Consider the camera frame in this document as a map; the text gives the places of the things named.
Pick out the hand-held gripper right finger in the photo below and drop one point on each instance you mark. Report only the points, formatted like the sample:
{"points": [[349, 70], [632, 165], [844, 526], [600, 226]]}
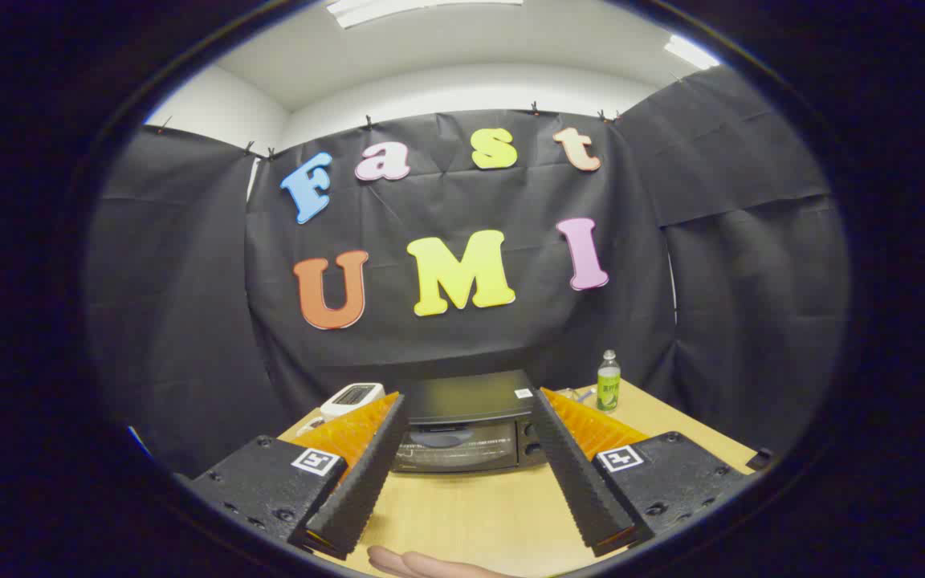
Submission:
{"points": [[579, 482]]}

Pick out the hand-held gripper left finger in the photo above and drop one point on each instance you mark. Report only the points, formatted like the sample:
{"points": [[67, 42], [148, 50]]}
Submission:
{"points": [[362, 482]]}

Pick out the black toaster oven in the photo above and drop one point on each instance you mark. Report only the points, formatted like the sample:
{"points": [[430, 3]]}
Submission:
{"points": [[462, 401]]}

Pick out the white pop-up toaster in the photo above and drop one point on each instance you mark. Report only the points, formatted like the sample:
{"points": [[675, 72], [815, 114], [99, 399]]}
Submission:
{"points": [[350, 397]]}

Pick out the green label drink bottle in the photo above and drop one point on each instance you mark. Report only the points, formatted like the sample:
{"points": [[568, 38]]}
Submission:
{"points": [[609, 393]]}

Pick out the black backdrop cloth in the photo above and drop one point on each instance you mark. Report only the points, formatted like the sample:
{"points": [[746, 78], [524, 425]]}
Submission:
{"points": [[189, 321]]}

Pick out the small ceiling light panel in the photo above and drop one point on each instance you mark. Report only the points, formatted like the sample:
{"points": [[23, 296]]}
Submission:
{"points": [[691, 53]]}

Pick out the long ceiling light panel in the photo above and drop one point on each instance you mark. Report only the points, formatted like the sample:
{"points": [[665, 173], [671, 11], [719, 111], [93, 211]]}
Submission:
{"points": [[422, 10]]}

